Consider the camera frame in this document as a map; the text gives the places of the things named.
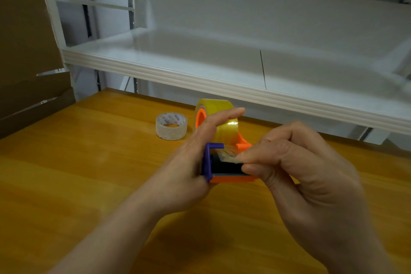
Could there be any white metal shelf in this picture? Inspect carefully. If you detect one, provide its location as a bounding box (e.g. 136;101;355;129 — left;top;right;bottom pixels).
35;0;411;146

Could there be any person's left hand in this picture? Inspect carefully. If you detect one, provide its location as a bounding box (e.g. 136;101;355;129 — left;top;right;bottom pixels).
141;107;246;217

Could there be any clear tape roll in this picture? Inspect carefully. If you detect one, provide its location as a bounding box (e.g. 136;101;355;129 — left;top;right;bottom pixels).
156;113;188;141

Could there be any person's left forearm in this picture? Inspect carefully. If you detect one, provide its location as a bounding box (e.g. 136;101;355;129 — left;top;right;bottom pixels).
48;192;162;274

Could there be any brown cardboard box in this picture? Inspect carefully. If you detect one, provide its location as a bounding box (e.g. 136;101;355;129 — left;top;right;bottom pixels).
0;0;76;139

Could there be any person's right hand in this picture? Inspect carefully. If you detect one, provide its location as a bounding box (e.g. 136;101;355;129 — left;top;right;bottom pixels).
236;121;374;260

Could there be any orange tape dispenser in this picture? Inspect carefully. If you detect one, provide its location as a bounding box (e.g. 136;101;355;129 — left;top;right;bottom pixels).
195;107;257;184

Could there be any person's right forearm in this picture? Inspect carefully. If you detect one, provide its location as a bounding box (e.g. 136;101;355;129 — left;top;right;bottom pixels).
321;235;400;274

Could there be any yellowish packing tape roll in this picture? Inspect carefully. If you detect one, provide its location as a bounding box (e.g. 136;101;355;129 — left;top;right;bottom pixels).
195;99;240;146

